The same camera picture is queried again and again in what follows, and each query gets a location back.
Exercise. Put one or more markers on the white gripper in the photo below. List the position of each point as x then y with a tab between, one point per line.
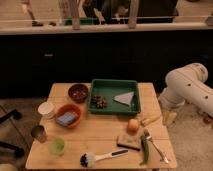
168	110

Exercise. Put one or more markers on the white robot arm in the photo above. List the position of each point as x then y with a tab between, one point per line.
185	84

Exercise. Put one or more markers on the purple bowl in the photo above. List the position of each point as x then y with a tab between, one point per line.
78	93

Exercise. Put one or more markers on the orange bowl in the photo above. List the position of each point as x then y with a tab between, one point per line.
72	109

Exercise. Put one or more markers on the metal fork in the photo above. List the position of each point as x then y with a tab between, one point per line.
149	138

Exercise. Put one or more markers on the green pepper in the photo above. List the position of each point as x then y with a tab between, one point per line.
145	148

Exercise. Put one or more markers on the orange apple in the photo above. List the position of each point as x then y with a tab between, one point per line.
132	126

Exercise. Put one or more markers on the brown scrub sponge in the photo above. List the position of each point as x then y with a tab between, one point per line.
127	141

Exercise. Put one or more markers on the grey triangular cloth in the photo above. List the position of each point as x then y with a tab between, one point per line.
125	98

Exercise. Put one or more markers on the green plastic tray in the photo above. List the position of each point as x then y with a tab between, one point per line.
108	88

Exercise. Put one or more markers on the dark grape bunch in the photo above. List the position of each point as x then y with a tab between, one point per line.
99	101

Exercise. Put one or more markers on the white dish brush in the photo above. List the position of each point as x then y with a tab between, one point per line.
89	159

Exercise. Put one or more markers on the blue sponge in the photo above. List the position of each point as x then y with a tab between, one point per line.
66	119

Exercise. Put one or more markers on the green plastic cup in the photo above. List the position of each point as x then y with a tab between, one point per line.
56	146

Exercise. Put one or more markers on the white cup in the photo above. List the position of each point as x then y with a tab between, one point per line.
46	109

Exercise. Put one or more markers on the metal cup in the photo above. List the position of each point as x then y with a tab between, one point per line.
38	132

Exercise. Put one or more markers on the black office chair base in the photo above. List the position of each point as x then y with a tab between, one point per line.
18	151

